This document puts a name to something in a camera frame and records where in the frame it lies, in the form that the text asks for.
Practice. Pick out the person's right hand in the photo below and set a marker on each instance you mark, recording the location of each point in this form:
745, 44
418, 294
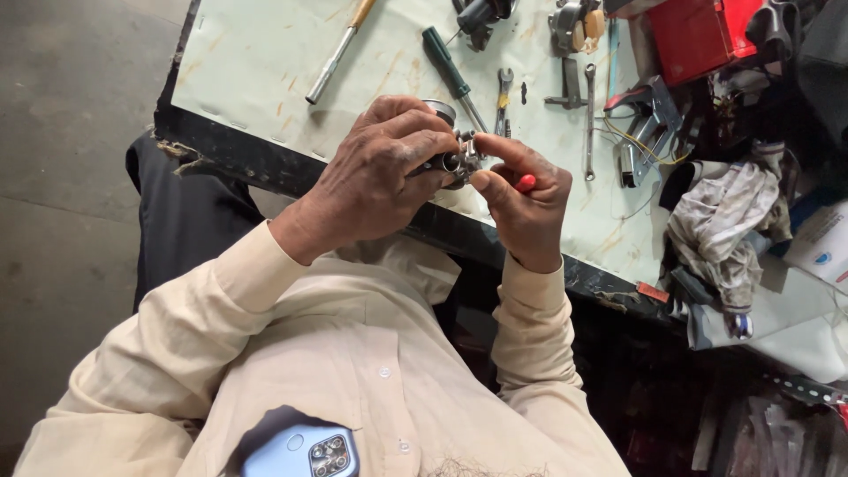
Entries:
530, 218

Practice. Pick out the person's left hand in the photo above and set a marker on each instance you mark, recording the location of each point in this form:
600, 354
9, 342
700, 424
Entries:
361, 179

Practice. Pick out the small metal carburetor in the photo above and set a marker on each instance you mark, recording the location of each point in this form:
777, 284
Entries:
464, 162

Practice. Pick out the round metal cap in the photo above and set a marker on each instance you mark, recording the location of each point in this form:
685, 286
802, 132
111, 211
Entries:
442, 110

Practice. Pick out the long slim combination spanner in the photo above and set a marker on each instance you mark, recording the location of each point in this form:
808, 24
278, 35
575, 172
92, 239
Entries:
589, 119

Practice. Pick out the small open-end spanner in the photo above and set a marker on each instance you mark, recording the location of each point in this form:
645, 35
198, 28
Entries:
503, 93

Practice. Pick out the grey metal T-shaped tool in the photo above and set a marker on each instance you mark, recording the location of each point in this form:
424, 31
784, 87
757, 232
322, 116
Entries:
570, 86

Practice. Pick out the orange tag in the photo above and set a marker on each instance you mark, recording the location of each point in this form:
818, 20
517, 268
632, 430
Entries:
652, 292

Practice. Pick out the pale green table cover sheet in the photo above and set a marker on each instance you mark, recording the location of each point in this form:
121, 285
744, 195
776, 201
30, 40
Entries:
265, 59

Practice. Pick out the dark trousers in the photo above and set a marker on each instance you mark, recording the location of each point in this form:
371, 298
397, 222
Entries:
185, 218

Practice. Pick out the dirty grey rag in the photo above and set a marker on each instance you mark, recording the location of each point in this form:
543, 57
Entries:
719, 232

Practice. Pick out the cream shirt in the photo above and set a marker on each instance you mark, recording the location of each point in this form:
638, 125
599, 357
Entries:
344, 371

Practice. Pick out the carburetor body with tan float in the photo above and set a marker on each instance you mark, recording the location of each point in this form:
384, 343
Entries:
573, 26

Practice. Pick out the black motor part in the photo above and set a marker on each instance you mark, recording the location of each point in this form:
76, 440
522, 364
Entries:
480, 16

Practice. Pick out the red plastic box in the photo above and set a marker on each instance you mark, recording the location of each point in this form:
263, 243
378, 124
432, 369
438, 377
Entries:
699, 36

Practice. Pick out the blue smartphone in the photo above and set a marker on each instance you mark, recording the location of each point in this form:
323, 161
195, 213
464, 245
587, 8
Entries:
298, 454

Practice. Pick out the white cardboard box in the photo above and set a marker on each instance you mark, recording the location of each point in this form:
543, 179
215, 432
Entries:
821, 245

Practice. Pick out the black bag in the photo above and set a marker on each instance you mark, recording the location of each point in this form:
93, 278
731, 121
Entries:
825, 73

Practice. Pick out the bent metal bracket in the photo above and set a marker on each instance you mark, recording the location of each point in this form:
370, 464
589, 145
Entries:
652, 122

